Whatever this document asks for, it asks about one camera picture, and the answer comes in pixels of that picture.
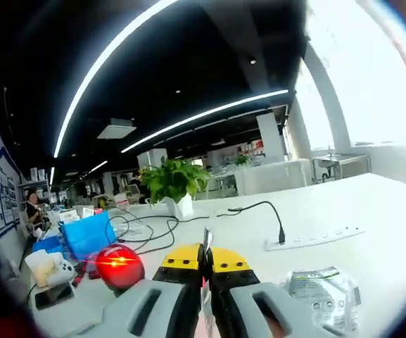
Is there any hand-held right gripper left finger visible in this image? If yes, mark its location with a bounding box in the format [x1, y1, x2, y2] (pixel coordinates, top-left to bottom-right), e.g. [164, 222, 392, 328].
[67, 242, 205, 338]

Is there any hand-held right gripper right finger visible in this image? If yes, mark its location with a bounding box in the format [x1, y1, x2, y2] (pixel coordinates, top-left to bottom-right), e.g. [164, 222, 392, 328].
[209, 246, 351, 338]

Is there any grey silver sheet goods packet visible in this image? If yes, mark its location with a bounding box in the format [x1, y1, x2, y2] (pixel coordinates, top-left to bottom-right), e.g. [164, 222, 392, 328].
[279, 266, 362, 334]

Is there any black barcode scanner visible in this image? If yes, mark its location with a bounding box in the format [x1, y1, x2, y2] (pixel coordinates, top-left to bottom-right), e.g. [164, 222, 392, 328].
[95, 243, 146, 295]

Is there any white power strip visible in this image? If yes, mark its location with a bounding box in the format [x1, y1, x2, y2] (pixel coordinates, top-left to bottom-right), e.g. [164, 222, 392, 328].
[263, 226, 366, 252]

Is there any blue plastic bin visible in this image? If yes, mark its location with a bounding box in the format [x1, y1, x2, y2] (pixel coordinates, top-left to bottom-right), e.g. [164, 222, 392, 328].
[59, 210, 115, 262]
[32, 235, 63, 253]

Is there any white game controller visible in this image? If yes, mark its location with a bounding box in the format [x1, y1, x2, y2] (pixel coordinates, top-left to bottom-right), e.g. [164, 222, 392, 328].
[46, 258, 76, 287]

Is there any potted green plant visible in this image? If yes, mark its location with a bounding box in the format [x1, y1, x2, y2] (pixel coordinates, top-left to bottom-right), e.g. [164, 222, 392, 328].
[139, 158, 213, 220]

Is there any smartphone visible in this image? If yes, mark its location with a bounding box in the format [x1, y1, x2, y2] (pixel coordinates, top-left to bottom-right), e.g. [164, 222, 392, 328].
[34, 282, 76, 311]

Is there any white partition panel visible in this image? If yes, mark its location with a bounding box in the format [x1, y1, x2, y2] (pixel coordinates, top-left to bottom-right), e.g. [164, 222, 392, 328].
[233, 158, 312, 197]

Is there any white carton box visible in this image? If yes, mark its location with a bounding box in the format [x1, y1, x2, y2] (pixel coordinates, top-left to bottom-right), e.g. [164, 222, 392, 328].
[58, 205, 95, 223]

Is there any white table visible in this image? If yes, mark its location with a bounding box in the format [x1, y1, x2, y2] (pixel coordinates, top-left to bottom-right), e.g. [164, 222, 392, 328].
[30, 172, 406, 338]

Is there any steel sink table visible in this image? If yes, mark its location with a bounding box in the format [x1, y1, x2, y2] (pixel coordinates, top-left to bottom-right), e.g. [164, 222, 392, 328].
[310, 142, 372, 184]

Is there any ceiling air vent unit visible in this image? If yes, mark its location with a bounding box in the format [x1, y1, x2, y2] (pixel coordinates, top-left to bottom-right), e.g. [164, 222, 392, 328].
[96, 118, 138, 141]

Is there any white storage shelf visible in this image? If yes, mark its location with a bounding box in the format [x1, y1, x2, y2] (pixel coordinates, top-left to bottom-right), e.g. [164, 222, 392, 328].
[16, 167, 51, 198]

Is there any ceiling light strip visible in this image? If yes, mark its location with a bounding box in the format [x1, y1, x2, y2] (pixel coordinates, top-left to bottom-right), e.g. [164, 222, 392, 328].
[53, 0, 175, 159]
[120, 89, 290, 154]

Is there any black plug cable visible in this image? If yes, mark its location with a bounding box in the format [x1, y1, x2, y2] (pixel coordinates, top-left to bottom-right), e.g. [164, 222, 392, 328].
[227, 200, 287, 246]

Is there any wall poster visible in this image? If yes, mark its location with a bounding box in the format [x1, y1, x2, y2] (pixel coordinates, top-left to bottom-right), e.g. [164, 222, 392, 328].
[0, 111, 26, 242]

